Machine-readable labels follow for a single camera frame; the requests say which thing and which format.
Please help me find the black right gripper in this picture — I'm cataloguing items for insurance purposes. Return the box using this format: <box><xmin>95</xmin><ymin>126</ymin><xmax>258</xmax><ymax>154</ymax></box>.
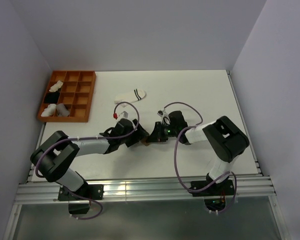
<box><xmin>146</xmin><ymin>121</ymin><xmax>179</xmax><ymax>143</ymax></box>

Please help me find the aluminium frame rail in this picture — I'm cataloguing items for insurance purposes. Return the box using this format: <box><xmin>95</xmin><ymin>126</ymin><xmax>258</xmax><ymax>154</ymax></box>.
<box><xmin>14</xmin><ymin>175</ymin><xmax>276</xmax><ymax>205</ymax></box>

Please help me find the cream rolled sock in tray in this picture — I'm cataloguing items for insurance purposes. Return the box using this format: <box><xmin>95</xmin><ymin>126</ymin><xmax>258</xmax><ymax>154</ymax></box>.
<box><xmin>48</xmin><ymin>80</ymin><xmax>64</xmax><ymax>93</ymax></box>

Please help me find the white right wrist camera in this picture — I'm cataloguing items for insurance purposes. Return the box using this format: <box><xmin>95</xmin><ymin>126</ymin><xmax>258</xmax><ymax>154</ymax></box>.
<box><xmin>157</xmin><ymin>108</ymin><xmax>170</xmax><ymax>125</ymax></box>

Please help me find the orange wooden compartment tray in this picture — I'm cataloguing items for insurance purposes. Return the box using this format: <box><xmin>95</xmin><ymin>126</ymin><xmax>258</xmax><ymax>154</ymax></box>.
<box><xmin>37</xmin><ymin>70</ymin><xmax>97</xmax><ymax>123</ymax></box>

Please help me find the white sock with black stripes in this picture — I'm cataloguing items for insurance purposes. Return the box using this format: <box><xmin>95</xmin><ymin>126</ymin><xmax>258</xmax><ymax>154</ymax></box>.
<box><xmin>114</xmin><ymin>88</ymin><xmax>146</xmax><ymax>107</ymax></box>

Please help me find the grey sock with red cuff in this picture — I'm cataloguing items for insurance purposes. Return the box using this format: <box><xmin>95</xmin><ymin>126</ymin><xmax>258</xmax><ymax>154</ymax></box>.
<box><xmin>56</xmin><ymin>103</ymin><xmax>70</xmax><ymax>117</ymax></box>

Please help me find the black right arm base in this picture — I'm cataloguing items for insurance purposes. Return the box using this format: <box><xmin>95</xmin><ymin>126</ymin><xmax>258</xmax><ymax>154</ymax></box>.
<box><xmin>190</xmin><ymin>177</ymin><xmax>237</xmax><ymax>213</ymax></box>

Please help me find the black rolled sock in tray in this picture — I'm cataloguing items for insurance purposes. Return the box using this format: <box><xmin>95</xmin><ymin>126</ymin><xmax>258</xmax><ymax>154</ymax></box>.
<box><xmin>43</xmin><ymin>91</ymin><xmax>60</xmax><ymax>104</ymax></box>

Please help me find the tan brown long sock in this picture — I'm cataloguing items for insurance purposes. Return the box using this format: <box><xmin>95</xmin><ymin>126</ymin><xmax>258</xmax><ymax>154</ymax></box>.
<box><xmin>140</xmin><ymin>137</ymin><xmax>150</xmax><ymax>147</ymax></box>

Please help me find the white rolled sock in tray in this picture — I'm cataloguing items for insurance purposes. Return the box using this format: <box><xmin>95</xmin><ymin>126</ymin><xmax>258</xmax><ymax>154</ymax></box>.
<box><xmin>40</xmin><ymin>103</ymin><xmax>57</xmax><ymax>117</ymax></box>

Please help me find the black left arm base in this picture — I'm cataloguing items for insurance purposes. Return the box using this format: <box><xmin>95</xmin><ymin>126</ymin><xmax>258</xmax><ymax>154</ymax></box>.
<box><xmin>57</xmin><ymin>183</ymin><xmax>105</xmax><ymax>216</ymax></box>

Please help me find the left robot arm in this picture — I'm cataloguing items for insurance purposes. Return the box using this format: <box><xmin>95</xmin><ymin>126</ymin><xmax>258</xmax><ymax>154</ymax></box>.
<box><xmin>30</xmin><ymin>118</ymin><xmax>149</xmax><ymax>200</ymax></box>

